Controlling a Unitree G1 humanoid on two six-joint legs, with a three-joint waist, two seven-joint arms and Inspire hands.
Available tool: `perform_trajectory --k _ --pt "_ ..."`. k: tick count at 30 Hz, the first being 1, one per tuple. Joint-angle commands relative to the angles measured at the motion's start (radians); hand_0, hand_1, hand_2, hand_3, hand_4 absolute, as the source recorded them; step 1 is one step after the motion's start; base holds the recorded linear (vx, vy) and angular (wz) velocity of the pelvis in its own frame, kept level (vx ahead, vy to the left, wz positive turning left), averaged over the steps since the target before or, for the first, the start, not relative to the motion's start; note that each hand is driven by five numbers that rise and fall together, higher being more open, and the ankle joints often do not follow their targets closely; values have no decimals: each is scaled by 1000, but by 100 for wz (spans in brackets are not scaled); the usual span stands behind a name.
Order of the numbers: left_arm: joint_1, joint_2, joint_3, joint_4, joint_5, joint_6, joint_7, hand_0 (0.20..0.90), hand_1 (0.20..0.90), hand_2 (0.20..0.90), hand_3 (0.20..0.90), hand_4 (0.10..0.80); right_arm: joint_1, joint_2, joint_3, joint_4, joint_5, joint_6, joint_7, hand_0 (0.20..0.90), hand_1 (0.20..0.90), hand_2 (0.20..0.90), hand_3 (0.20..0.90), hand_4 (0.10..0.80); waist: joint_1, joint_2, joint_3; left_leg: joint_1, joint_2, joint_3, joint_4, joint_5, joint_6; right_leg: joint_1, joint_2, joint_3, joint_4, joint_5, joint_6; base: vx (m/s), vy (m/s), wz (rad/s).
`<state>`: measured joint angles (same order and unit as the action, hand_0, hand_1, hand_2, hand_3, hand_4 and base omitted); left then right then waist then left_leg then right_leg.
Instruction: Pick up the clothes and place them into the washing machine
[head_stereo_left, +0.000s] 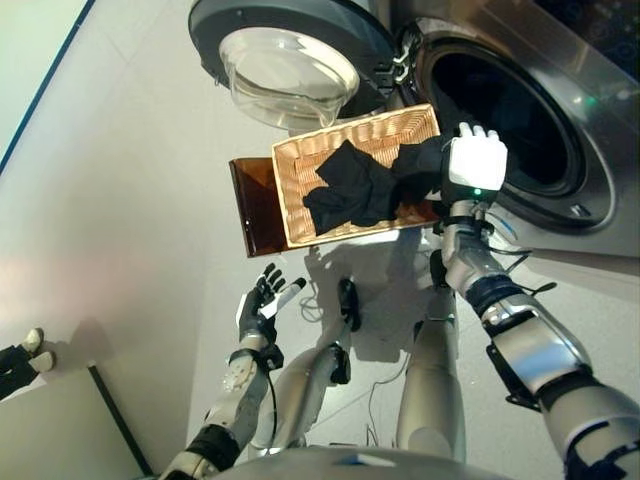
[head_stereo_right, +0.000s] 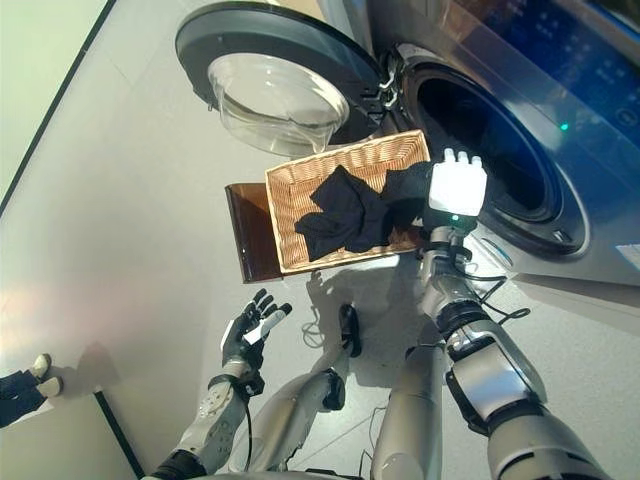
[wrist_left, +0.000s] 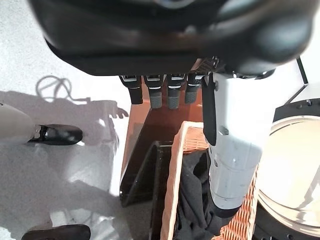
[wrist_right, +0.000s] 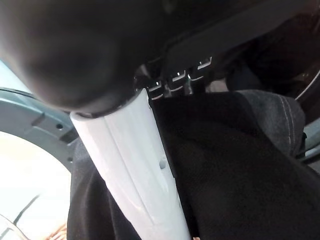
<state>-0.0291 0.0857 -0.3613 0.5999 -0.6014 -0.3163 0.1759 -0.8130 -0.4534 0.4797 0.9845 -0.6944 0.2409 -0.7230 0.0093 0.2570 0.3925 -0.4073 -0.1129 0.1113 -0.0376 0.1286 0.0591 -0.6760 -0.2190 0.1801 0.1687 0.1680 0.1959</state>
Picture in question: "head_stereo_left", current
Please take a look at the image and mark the silver left robot leg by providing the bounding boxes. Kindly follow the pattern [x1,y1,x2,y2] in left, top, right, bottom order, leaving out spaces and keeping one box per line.
[249,278,362,451]

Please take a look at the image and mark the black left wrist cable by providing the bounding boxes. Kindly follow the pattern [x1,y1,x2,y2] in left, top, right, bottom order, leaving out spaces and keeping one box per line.
[264,367,279,444]

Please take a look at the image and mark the silver robot leg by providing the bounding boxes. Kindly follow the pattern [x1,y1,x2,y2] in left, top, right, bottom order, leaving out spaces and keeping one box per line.
[249,278,362,451]
[397,249,469,461]

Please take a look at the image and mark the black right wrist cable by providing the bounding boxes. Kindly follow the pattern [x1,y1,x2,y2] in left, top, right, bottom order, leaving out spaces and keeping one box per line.
[477,222,559,297]

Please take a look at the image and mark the person in dark trousers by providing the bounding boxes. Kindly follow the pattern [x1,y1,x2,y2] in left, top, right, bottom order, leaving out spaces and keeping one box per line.
[0,327,57,402]

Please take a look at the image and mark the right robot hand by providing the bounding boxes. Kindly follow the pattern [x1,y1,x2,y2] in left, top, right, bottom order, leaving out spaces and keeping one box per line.
[439,122,510,206]

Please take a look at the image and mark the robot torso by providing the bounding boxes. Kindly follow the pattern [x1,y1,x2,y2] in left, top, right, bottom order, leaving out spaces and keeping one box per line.
[209,443,516,480]

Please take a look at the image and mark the brown stool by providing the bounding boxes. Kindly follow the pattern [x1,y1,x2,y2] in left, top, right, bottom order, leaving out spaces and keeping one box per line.
[228,157,292,259]

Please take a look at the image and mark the rectangular wicker basket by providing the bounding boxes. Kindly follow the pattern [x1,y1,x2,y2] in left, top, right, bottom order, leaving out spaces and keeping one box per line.
[271,102,444,250]

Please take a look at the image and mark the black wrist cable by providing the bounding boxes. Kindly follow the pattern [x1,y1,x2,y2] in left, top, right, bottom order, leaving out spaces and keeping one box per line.
[477,222,559,297]
[264,367,279,444]

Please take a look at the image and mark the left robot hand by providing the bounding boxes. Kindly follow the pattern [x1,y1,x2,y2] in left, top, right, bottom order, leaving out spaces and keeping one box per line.
[236,263,307,347]

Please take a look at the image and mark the thin floor cable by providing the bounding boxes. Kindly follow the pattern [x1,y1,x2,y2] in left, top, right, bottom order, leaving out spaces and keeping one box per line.
[298,280,409,449]

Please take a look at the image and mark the round glass washer door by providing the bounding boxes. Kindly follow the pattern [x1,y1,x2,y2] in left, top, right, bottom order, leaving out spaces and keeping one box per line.
[188,0,399,132]

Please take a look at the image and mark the silver right robot leg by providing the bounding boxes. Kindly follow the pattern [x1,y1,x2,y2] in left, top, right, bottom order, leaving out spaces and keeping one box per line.
[397,249,469,461]

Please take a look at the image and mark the black garment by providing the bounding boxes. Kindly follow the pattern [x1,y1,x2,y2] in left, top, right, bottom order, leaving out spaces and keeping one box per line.
[302,134,451,236]

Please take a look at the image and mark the dark grey washing machine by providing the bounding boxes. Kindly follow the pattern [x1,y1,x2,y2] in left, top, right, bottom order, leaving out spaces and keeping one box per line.
[394,0,640,261]

